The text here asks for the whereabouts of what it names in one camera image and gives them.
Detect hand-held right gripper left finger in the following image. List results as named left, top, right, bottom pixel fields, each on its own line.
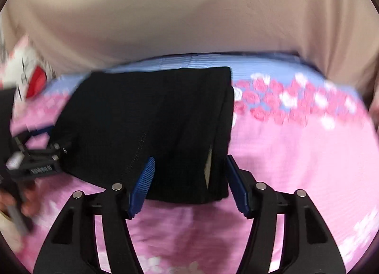
left=33, top=156, right=156, bottom=274

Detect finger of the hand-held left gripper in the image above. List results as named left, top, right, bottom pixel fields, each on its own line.
left=13, top=124, right=57, bottom=144
left=26, top=141, right=73, bottom=160

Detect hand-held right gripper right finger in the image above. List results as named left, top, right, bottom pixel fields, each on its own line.
left=226, top=155, right=347, bottom=274

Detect black pants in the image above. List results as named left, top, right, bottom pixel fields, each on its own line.
left=54, top=67, right=235, bottom=205

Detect person's left hand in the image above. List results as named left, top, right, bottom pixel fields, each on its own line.
left=0, top=183, right=42, bottom=218

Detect white cartoon face pillow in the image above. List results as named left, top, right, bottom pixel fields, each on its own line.
left=0, top=32, right=57, bottom=103

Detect pink floral blanket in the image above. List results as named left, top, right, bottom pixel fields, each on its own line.
left=0, top=51, right=379, bottom=274

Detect beige cloth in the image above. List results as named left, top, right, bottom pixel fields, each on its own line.
left=0, top=0, right=379, bottom=101

